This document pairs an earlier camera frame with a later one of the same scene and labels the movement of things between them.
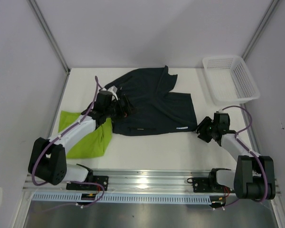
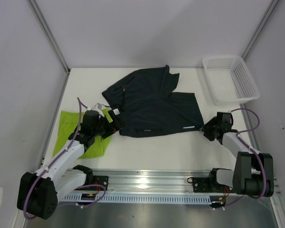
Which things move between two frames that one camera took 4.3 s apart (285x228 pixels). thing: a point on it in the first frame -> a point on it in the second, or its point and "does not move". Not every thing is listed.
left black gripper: [126, 110] -> [112, 127]
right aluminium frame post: [269, 13] does not move
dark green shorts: [155, 109] does not move
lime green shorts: [93, 145] does not move
